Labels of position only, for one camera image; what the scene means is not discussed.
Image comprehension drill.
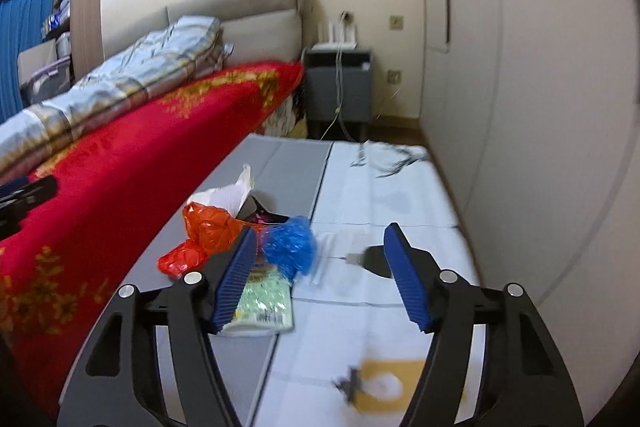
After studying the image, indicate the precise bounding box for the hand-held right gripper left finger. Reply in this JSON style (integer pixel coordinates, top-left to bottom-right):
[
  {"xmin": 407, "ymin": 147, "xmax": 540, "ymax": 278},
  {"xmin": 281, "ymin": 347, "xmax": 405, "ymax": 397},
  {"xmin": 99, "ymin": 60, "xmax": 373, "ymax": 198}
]
[{"xmin": 56, "ymin": 227, "xmax": 261, "ymax": 427}]

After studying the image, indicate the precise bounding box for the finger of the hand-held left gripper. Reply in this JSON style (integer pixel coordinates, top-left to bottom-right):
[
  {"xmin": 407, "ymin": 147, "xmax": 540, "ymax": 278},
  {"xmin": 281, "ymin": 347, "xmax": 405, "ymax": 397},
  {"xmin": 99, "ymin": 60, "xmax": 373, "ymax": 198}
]
[{"xmin": 0, "ymin": 175, "xmax": 58, "ymax": 240}]

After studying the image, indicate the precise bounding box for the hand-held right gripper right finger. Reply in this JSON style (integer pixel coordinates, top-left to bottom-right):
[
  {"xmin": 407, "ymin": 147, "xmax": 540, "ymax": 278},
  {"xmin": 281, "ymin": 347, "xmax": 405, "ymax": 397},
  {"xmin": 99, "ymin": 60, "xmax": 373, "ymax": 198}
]
[{"xmin": 382, "ymin": 222, "xmax": 585, "ymax": 427}]

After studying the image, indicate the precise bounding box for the green snack packet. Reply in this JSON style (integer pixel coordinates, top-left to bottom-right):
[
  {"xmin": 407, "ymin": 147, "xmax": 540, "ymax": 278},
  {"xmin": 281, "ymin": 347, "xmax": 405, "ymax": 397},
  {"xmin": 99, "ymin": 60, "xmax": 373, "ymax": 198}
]
[{"xmin": 222, "ymin": 257, "xmax": 296, "ymax": 336}]

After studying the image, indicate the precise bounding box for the red plastic wrapper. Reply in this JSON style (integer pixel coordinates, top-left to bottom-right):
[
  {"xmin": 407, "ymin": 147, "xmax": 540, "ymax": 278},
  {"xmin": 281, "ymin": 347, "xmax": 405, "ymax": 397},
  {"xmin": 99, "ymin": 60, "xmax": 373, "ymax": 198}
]
[{"xmin": 157, "ymin": 239, "xmax": 211, "ymax": 278}]

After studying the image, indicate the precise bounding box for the orange plastic bag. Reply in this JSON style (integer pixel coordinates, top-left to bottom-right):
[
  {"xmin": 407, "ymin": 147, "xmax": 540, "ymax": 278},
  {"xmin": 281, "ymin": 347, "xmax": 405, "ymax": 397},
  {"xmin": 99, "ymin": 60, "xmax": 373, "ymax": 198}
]
[{"xmin": 182, "ymin": 202, "xmax": 248, "ymax": 258}]

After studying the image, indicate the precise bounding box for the blue plastic bag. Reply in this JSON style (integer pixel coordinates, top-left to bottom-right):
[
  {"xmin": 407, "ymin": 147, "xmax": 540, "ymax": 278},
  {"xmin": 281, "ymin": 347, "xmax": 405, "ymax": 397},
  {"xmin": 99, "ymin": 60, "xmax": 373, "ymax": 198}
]
[{"xmin": 260, "ymin": 216, "xmax": 318, "ymax": 280}]

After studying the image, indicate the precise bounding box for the dark snack packet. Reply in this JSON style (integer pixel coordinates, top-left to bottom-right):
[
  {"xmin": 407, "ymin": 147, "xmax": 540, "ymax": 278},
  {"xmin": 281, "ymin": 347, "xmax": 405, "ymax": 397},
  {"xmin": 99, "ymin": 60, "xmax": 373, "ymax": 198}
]
[{"xmin": 239, "ymin": 196, "xmax": 291, "ymax": 228}]

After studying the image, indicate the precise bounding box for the clear plastic wrapper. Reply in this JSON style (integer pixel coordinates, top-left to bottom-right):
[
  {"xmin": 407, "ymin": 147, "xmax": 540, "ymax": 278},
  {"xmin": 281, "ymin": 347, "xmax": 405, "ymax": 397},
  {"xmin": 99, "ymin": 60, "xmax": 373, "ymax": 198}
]
[{"xmin": 307, "ymin": 229, "xmax": 351, "ymax": 290}]

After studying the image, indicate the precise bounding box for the white plastic bag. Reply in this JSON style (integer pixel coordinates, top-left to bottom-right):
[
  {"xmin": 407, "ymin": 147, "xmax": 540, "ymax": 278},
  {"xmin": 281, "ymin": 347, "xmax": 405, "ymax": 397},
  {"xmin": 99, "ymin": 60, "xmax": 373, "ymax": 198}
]
[{"xmin": 189, "ymin": 163, "xmax": 257, "ymax": 214}]

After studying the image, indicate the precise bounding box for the grey white deer printed tablecloth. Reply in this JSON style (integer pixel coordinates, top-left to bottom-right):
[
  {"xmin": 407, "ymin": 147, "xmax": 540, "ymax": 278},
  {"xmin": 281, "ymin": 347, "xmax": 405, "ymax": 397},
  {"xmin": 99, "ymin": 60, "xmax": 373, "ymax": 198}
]
[{"xmin": 60, "ymin": 134, "xmax": 486, "ymax": 427}]

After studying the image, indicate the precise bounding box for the red floral blanket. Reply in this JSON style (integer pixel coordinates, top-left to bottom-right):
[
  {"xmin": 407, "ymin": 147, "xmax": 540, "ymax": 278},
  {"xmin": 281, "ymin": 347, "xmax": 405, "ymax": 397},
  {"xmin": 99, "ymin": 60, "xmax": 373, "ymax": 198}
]
[{"xmin": 0, "ymin": 61, "xmax": 303, "ymax": 418}]

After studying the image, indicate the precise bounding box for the clear storage box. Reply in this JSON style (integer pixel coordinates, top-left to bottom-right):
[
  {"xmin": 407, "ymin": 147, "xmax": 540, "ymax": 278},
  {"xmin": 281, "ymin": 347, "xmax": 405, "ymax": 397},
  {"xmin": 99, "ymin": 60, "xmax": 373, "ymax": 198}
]
[{"xmin": 17, "ymin": 42, "xmax": 73, "ymax": 102}]

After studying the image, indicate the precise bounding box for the blue curtain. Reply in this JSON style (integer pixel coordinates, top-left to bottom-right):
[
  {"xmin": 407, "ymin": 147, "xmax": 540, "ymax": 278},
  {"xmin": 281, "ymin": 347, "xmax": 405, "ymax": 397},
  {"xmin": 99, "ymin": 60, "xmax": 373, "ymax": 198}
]
[{"xmin": 0, "ymin": 0, "xmax": 56, "ymax": 122}]

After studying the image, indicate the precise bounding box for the blue plaid quilt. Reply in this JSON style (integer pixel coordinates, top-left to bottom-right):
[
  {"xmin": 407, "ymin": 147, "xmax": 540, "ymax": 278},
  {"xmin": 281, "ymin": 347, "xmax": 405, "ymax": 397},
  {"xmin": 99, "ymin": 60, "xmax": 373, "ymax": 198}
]
[{"xmin": 0, "ymin": 16, "xmax": 233, "ymax": 182}]

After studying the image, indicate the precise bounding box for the floral bed sheet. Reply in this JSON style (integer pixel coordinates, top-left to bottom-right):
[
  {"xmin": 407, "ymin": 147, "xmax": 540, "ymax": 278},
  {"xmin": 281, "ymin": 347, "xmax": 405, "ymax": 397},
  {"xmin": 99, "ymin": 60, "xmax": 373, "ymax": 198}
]
[{"xmin": 265, "ymin": 97, "xmax": 308, "ymax": 138}]

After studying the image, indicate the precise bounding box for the grey nightstand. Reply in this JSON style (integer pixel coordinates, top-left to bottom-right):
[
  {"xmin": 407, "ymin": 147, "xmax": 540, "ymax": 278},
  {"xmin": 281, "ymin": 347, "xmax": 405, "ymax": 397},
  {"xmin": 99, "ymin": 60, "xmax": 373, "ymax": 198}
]
[{"xmin": 304, "ymin": 44, "xmax": 375, "ymax": 140}]

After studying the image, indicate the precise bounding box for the wooden bookshelf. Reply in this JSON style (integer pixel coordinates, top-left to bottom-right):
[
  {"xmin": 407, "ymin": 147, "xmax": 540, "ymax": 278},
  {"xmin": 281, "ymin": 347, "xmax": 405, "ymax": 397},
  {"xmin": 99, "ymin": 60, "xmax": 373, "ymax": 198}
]
[{"xmin": 40, "ymin": 0, "xmax": 106, "ymax": 78}]

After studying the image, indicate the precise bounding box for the white wardrobe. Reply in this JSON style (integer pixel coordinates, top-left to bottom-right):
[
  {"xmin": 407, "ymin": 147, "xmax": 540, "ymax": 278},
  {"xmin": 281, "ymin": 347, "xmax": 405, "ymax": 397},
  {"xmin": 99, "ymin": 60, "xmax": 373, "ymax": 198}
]
[{"xmin": 415, "ymin": 0, "xmax": 640, "ymax": 298}]

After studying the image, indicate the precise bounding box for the white router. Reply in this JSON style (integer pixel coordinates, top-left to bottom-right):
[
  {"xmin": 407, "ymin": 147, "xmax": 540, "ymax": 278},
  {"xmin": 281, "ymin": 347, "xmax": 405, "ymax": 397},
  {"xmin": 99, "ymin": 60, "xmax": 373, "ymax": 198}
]
[{"xmin": 312, "ymin": 21, "xmax": 358, "ymax": 50}]

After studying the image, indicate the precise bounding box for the beige padded headboard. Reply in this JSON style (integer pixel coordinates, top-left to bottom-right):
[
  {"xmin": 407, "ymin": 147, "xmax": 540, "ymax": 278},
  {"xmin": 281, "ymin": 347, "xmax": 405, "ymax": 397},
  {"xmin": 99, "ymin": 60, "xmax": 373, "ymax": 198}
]
[{"xmin": 102, "ymin": 0, "xmax": 313, "ymax": 72}]

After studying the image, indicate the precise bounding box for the white cable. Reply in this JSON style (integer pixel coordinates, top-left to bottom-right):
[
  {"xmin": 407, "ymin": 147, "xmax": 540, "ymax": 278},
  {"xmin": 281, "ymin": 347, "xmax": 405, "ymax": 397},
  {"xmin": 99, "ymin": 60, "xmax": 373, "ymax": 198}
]
[{"xmin": 320, "ymin": 47, "xmax": 351, "ymax": 140}]

